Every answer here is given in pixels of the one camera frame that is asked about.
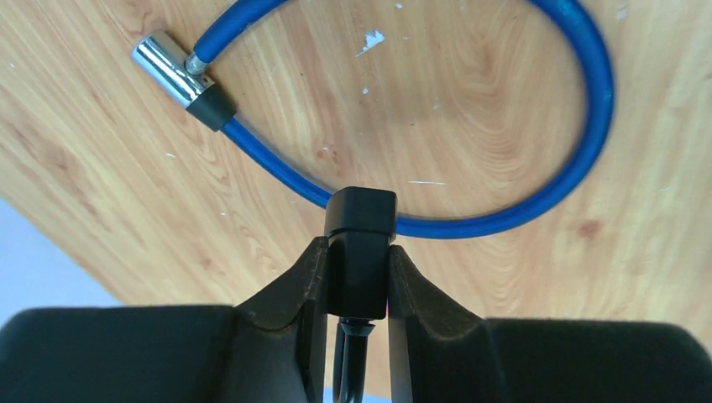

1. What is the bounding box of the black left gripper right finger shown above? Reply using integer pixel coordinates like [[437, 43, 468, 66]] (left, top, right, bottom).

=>
[[388, 246, 711, 402]]

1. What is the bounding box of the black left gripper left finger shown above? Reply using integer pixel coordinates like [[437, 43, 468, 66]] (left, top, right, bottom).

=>
[[1, 237, 327, 402]]

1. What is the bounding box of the blue cable lock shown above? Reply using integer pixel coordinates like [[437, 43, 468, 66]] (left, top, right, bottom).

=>
[[131, 1, 615, 239]]

